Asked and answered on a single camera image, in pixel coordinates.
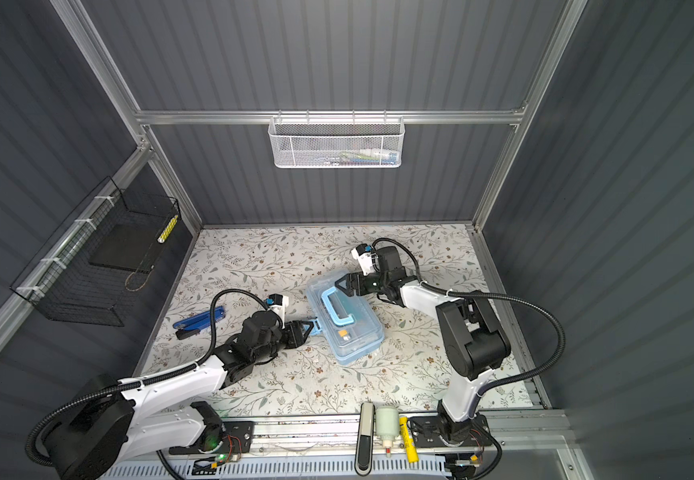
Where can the white wire mesh basket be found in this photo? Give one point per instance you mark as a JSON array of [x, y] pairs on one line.
[[349, 145]]

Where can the black white handheld device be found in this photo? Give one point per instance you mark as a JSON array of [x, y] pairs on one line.
[[364, 447]]

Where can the white glue bottle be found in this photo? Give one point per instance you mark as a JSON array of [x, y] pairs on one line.
[[387, 425]]

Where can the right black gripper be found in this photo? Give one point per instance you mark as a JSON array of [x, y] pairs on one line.
[[353, 281]]

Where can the black pad in basket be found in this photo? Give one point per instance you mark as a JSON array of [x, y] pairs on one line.
[[129, 248]]

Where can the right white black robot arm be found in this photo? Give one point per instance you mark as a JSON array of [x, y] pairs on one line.
[[474, 340]]

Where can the yellow marker on rail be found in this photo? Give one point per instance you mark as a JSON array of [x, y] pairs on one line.
[[408, 440]]

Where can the black wire mesh basket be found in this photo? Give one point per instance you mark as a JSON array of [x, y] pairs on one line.
[[95, 271]]

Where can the blue handled pliers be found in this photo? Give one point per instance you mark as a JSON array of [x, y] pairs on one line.
[[195, 324]]

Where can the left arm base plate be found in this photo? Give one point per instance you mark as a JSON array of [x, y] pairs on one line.
[[232, 438]]

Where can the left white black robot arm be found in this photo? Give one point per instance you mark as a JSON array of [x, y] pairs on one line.
[[111, 421]]

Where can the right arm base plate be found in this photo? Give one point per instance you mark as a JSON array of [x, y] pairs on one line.
[[435, 432]]

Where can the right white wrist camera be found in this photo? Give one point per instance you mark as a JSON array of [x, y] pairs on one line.
[[366, 257]]

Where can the yellow marker in black basket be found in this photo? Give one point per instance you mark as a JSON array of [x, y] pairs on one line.
[[168, 229]]

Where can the blue plastic tool box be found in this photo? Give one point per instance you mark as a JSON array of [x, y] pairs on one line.
[[334, 311]]

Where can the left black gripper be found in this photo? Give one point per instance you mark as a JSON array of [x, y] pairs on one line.
[[294, 332]]

